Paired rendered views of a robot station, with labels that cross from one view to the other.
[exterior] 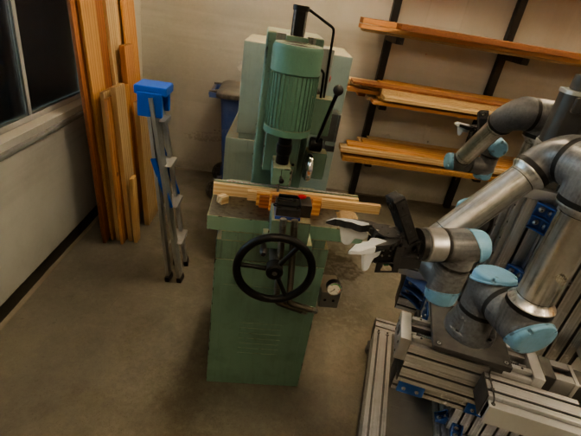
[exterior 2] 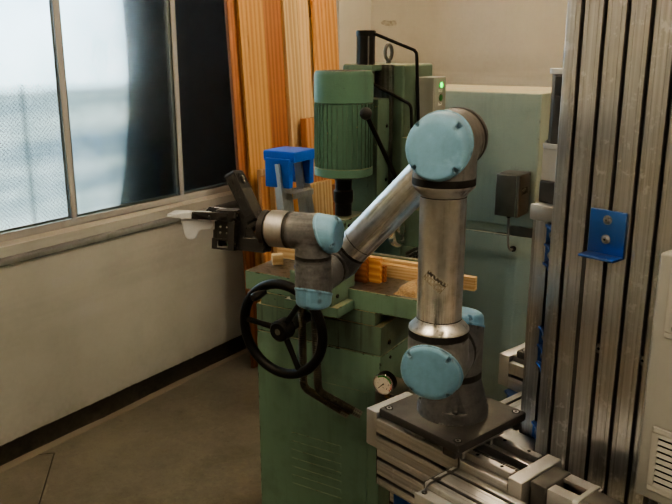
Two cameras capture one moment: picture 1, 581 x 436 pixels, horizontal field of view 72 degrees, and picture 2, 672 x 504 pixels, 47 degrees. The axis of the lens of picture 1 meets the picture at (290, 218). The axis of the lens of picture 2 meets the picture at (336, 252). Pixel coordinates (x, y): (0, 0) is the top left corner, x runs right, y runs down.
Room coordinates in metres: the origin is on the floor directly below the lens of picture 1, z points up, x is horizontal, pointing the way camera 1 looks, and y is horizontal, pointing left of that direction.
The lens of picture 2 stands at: (-0.37, -1.34, 1.57)
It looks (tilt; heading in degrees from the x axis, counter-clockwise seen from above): 15 degrees down; 38
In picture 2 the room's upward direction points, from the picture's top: straight up
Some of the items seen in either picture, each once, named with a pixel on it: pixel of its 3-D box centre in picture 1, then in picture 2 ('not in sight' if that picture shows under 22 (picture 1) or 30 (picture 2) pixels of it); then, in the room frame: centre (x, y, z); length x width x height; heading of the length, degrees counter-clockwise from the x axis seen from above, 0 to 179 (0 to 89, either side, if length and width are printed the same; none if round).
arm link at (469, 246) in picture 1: (461, 246); (313, 233); (0.79, -0.38, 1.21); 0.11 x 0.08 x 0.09; 105
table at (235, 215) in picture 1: (285, 222); (337, 289); (1.38, 0.01, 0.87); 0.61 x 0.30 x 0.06; 97
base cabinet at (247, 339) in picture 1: (261, 288); (359, 413); (1.60, 0.09, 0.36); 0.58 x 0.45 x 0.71; 7
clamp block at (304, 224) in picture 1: (289, 223); (322, 282); (1.30, 0.00, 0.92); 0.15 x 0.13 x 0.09; 97
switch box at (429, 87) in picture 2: (322, 67); (431, 102); (1.82, -0.03, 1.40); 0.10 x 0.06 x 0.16; 7
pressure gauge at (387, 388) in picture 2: (333, 288); (385, 385); (1.31, -0.22, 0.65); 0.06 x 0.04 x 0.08; 97
